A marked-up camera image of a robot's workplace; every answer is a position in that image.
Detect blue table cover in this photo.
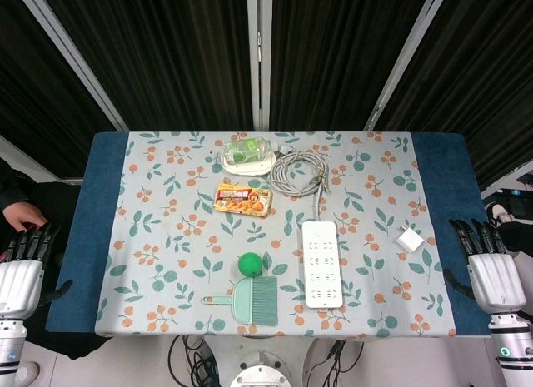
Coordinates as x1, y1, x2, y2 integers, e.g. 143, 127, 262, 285
44, 131, 521, 336

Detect black floor cables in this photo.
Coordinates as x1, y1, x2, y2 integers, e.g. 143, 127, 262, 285
167, 335, 228, 387

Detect yellow curry box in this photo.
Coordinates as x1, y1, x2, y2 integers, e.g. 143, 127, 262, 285
213, 183, 274, 217

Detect clear bottle green label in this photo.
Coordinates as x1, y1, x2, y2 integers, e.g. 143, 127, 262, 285
223, 137, 279, 166

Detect white oval tray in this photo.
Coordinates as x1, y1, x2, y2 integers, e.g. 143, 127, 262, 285
220, 151, 278, 178

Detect white plug adapter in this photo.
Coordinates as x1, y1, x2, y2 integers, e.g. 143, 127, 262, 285
395, 226, 425, 253

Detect grey metal frame post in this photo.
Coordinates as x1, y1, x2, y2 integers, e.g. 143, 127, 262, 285
365, 0, 453, 132
245, 0, 275, 132
18, 0, 129, 132

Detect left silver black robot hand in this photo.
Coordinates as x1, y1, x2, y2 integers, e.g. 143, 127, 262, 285
0, 221, 74, 321

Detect black trouser leg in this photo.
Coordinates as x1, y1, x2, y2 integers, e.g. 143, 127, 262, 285
498, 219, 533, 255

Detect floral tablecloth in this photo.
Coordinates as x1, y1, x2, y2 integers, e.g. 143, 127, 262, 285
94, 131, 458, 338

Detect person's bare hand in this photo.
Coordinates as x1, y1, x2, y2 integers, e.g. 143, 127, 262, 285
2, 203, 47, 233

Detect white power strip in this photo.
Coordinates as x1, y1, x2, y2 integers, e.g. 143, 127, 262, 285
301, 220, 346, 315

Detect grey cable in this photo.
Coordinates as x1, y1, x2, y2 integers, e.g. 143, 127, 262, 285
266, 144, 334, 222

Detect white black sneaker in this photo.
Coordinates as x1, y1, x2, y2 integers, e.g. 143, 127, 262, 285
485, 201, 520, 230

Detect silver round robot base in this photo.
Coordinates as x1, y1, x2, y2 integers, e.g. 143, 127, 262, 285
228, 350, 295, 387

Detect black pleated curtain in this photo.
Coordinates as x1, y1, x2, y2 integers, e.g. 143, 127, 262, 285
0, 0, 533, 192

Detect mint green hand brush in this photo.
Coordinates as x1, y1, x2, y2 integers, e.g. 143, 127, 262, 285
202, 275, 279, 327

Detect green ball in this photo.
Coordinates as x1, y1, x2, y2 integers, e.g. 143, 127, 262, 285
237, 251, 264, 278

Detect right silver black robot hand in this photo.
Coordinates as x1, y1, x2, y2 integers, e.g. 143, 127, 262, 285
443, 218, 528, 317

